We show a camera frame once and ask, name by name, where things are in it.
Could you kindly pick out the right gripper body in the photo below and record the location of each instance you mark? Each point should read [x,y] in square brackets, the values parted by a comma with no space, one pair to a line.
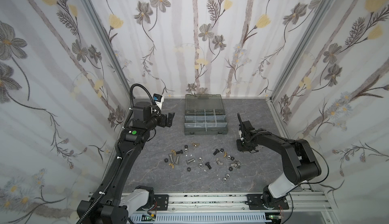
[244,135]

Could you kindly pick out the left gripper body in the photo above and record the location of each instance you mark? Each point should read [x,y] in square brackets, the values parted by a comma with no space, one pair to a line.
[161,120]

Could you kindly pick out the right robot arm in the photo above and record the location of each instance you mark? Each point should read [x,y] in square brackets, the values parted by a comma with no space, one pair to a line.
[299,161]

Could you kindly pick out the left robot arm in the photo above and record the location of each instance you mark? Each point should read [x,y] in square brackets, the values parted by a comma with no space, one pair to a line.
[107,206]

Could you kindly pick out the green compartment organizer box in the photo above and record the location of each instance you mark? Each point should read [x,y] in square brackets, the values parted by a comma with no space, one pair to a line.
[205,115]

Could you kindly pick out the silver nut pair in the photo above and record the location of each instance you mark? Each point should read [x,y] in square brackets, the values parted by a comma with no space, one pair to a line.
[226,177]

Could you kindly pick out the black bolt center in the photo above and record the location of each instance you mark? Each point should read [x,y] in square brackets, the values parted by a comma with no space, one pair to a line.
[208,165]

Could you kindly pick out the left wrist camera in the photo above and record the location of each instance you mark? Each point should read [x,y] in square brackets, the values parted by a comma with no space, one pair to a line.
[158,99]

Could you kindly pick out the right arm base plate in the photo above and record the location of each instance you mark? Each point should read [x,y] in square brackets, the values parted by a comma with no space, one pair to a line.
[258,202]

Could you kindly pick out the white cable duct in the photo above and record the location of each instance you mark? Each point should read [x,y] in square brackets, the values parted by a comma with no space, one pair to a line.
[201,218]

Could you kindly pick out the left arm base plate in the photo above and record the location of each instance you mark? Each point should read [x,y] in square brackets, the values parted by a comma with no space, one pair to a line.
[160,203]

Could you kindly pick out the aluminium front rail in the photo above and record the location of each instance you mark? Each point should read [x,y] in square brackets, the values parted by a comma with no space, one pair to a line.
[305,201]

